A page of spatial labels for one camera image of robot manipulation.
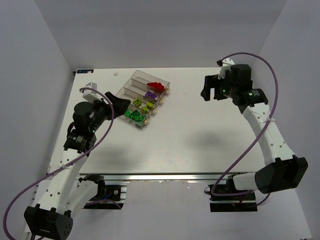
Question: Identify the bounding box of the red large lego brick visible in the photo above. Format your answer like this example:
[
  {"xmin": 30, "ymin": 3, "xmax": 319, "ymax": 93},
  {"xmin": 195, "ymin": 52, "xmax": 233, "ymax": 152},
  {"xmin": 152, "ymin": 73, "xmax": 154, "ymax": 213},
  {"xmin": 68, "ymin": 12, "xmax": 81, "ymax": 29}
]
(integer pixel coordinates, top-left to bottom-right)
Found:
[{"xmin": 147, "ymin": 82, "xmax": 163, "ymax": 90}]

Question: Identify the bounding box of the red square lego brick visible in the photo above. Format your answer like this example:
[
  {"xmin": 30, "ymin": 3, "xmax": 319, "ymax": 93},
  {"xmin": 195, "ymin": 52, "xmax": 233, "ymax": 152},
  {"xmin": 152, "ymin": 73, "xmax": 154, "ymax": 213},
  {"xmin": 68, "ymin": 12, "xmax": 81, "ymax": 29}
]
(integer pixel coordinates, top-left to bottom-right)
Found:
[{"xmin": 157, "ymin": 86, "xmax": 165, "ymax": 92}]

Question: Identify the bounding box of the lime square lego brick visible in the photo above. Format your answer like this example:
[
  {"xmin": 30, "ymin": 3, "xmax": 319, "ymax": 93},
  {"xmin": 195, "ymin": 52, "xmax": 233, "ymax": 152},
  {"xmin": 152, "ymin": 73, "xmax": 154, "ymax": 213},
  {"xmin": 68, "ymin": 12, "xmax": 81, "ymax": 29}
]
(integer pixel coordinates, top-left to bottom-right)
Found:
[{"xmin": 133, "ymin": 98, "xmax": 142, "ymax": 107}]

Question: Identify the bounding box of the clear container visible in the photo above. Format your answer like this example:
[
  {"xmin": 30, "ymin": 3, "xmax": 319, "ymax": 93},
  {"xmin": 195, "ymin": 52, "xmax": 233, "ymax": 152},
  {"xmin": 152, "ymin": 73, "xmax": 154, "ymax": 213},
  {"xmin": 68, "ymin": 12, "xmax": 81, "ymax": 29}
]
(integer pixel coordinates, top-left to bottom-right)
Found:
[
  {"xmin": 116, "ymin": 87, "xmax": 156, "ymax": 118},
  {"xmin": 116, "ymin": 115, "xmax": 149, "ymax": 129},
  {"xmin": 131, "ymin": 70, "xmax": 170, "ymax": 98},
  {"xmin": 123, "ymin": 78, "xmax": 165, "ymax": 108}
]

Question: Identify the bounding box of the green and lime lego stack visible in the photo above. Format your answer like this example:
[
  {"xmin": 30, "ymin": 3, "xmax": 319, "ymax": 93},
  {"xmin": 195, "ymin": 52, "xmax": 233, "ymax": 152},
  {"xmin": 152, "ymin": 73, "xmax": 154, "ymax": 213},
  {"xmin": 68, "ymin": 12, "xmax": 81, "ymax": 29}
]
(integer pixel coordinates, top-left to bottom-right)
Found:
[{"xmin": 146, "ymin": 102, "xmax": 154, "ymax": 110}]

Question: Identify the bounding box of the green square lego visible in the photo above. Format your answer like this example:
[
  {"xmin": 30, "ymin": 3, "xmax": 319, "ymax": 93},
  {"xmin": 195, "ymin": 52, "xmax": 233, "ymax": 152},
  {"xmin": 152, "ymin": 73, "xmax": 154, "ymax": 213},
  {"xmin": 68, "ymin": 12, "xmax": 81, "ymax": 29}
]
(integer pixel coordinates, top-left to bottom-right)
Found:
[{"xmin": 124, "ymin": 110, "xmax": 132, "ymax": 119}]

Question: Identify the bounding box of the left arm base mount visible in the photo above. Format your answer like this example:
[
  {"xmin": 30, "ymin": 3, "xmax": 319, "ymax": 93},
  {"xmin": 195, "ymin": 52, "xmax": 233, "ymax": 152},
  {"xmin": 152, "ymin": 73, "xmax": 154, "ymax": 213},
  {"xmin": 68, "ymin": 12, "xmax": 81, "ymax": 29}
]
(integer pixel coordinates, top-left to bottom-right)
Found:
[{"xmin": 77, "ymin": 174, "xmax": 125, "ymax": 210}]

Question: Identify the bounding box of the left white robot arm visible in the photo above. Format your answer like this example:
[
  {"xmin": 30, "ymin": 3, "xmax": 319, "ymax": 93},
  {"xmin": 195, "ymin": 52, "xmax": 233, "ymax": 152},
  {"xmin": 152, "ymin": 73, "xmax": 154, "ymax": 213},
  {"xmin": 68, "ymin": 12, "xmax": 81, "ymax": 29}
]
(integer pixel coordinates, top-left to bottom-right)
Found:
[{"xmin": 24, "ymin": 89, "xmax": 131, "ymax": 240}]

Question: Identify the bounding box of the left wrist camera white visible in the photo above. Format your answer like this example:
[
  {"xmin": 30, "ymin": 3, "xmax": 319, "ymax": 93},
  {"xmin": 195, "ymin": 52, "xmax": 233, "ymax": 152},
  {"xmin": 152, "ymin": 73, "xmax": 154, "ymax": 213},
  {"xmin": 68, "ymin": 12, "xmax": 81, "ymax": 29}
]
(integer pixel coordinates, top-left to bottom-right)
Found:
[{"xmin": 80, "ymin": 82, "xmax": 103, "ymax": 104}]

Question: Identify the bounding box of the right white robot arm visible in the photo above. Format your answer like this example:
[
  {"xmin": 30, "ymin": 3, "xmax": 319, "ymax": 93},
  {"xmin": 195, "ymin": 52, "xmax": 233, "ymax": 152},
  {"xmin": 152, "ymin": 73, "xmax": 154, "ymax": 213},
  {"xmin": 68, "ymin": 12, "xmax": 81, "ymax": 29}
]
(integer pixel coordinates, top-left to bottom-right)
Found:
[{"xmin": 200, "ymin": 64, "xmax": 308, "ymax": 196}]

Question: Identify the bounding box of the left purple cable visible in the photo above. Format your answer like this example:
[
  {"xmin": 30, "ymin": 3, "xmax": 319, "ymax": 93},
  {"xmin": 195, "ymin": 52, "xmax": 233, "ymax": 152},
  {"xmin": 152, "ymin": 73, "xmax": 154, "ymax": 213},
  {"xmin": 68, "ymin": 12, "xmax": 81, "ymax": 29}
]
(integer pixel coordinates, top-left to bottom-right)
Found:
[{"xmin": 3, "ymin": 87, "xmax": 123, "ymax": 240}]

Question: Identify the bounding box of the blue label left corner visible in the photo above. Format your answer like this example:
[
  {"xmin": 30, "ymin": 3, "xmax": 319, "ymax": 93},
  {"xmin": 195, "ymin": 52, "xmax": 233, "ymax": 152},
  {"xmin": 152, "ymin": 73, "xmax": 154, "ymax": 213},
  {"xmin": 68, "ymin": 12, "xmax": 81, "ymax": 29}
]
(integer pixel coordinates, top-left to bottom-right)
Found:
[{"xmin": 76, "ymin": 69, "xmax": 94, "ymax": 74}]

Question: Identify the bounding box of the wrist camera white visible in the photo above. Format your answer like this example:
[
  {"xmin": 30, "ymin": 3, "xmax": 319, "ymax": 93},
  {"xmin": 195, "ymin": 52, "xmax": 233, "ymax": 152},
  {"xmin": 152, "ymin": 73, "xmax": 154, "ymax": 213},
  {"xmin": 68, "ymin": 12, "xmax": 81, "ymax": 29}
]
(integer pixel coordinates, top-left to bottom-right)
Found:
[
  {"xmin": 80, "ymin": 82, "xmax": 103, "ymax": 104},
  {"xmin": 216, "ymin": 57, "xmax": 235, "ymax": 79}
]

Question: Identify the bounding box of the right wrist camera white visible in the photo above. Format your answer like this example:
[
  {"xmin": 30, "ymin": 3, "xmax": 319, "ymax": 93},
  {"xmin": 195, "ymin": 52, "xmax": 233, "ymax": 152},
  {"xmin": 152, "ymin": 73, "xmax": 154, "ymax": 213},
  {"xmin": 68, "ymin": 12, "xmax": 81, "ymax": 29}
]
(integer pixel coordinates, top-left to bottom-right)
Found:
[{"xmin": 216, "ymin": 57, "xmax": 235, "ymax": 79}]

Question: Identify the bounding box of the green square lego upside-down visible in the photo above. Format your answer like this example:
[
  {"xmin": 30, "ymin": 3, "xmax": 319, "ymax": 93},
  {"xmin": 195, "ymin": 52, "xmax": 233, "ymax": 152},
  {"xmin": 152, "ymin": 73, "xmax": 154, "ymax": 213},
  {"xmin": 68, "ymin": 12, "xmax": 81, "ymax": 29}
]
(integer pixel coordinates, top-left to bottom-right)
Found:
[{"xmin": 130, "ymin": 110, "xmax": 140, "ymax": 119}]

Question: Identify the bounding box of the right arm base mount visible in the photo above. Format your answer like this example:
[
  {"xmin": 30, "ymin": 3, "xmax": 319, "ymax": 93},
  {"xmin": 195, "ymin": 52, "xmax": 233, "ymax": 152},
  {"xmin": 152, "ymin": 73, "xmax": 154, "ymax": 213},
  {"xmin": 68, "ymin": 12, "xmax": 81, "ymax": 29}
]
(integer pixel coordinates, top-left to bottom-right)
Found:
[{"xmin": 203, "ymin": 184, "xmax": 258, "ymax": 213}]

